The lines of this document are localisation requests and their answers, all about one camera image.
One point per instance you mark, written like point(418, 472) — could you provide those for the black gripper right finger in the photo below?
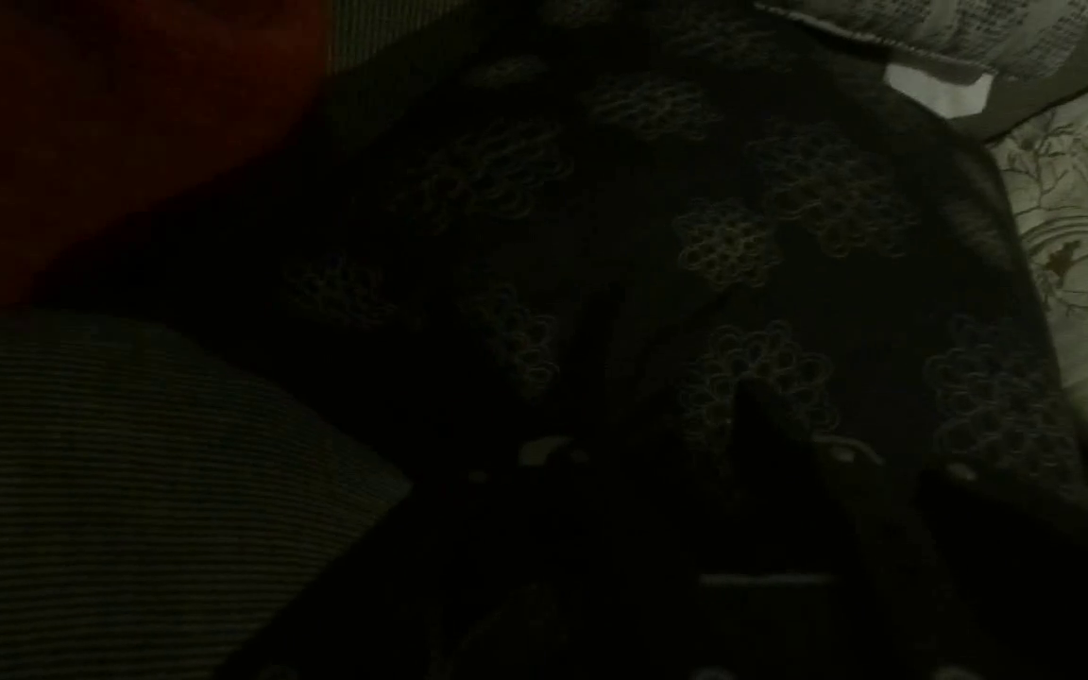
point(846, 552)

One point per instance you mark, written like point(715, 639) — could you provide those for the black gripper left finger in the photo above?
point(622, 569)

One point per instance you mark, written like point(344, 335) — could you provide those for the red cloth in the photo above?
point(103, 127)

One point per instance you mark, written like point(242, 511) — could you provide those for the dark patterned pillow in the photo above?
point(642, 250)

